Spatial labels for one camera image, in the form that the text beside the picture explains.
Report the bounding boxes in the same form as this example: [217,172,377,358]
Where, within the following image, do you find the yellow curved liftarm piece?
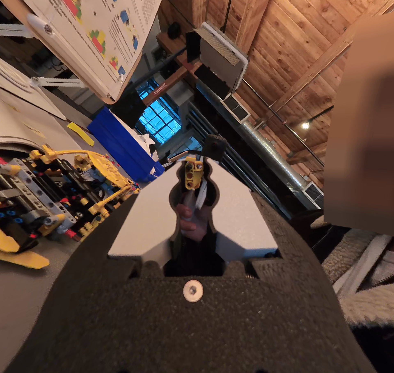
[184,156,204,191]

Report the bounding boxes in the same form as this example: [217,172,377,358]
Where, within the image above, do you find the blue plastic bin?
[87,106,166,183]

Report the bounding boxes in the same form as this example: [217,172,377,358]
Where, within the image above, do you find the grey ceiling heater unit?
[185,21,250,102]

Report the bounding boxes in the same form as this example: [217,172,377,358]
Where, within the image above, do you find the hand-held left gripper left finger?
[108,160,186,276]

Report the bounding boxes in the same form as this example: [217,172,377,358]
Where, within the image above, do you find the person's dark trousers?
[350,323,394,373]

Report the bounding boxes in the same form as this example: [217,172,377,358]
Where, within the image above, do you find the brown wooden beam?
[141,62,201,108]

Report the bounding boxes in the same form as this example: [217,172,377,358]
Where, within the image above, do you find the printed instruction sheet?
[22,0,168,102]

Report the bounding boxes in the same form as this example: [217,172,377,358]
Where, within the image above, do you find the paned window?
[135,78,183,146]

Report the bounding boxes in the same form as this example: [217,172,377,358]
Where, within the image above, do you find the person's fleece-lined dark jacket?
[289,209,394,328]

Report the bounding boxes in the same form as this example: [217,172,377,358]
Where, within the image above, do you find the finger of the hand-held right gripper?
[195,179,208,211]
[182,191,198,235]

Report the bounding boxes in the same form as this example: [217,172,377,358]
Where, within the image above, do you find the person's right hand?
[175,203,213,242]

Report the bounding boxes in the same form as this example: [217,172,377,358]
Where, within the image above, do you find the yellow brick car model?
[0,144,141,271]

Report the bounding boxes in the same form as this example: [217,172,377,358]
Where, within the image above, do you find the yellow paper strip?
[67,121,95,147]

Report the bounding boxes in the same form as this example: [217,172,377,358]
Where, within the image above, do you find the silver ventilation duct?
[239,120,309,193]

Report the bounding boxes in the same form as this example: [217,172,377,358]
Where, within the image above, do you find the white vent grille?
[221,94,251,123]
[301,180,324,210]

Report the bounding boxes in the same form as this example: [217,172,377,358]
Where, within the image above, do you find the grey desk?
[0,81,160,370]

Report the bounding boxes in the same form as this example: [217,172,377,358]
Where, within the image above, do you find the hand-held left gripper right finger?
[202,158,279,275]

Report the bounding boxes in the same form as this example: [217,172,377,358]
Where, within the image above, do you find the instruction booklet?
[0,87,84,159]

